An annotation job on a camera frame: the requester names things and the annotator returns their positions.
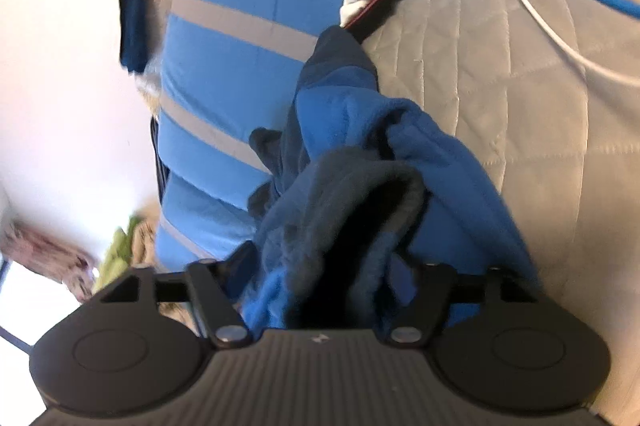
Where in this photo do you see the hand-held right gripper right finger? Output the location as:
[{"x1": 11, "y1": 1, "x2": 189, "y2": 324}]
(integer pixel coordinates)
[{"x1": 390, "y1": 263, "x2": 538, "y2": 347}]

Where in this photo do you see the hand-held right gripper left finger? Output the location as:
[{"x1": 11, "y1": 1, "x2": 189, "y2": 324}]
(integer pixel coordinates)
[{"x1": 102, "y1": 242, "x2": 257, "y2": 349}]

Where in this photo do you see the blue fleece jacket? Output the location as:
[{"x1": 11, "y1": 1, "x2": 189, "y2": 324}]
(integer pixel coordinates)
[{"x1": 246, "y1": 26, "x2": 544, "y2": 343}]

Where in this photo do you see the white quilted bedspread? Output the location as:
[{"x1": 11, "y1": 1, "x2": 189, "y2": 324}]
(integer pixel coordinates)
[{"x1": 359, "y1": 0, "x2": 640, "y2": 407}]

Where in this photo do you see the patterned pink curtain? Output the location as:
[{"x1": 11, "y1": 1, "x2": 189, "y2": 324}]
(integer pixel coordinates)
[{"x1": 0, "y1": 220, "x2": 97, "y2": 303}]

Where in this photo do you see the dark grey window frame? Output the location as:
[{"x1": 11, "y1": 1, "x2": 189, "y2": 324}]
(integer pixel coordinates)
[{"x1": 0, "y1": 256, "x2": 32, "y2": 358}]

